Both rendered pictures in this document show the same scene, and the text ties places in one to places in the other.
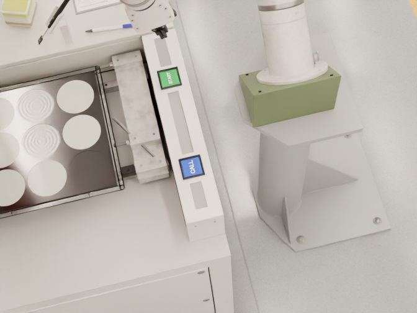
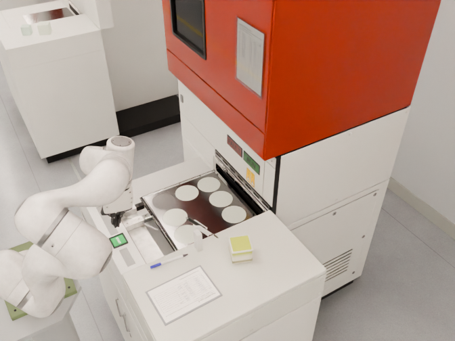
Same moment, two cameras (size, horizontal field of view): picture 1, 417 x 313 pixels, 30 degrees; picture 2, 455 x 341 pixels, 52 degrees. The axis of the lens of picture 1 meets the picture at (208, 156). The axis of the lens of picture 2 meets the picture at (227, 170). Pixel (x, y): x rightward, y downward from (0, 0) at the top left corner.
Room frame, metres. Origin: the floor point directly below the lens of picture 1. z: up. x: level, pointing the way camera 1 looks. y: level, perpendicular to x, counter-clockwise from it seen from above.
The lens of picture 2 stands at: (2.24, 0.00, 2.25)
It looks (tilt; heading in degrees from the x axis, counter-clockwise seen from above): 40 degrees down; 157
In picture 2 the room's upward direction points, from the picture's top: straight up
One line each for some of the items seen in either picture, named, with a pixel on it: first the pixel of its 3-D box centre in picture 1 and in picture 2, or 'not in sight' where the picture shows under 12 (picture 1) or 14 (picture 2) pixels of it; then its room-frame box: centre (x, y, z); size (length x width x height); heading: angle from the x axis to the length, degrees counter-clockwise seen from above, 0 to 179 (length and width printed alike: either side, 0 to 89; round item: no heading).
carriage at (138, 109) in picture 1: (140, 117); (141, 240); (0.97, 0.17, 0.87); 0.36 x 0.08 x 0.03; 8
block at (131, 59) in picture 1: (127, 60); not in sight; (1.14, 0.19, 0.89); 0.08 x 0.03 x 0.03; 98
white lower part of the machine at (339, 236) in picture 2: not in sight; (274, 214); (0.65, 0.96, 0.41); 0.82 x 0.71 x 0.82; 8
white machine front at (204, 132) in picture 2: not in sight; (221, 145); (0.70, 0.63, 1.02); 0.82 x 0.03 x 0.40; 8
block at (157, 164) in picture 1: (151, 165); (126, 211); (0.82, 0.15, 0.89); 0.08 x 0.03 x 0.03; 98
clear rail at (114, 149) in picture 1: (109, 125); (158, 224); (0.94, 0.25, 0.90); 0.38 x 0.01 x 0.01; 8
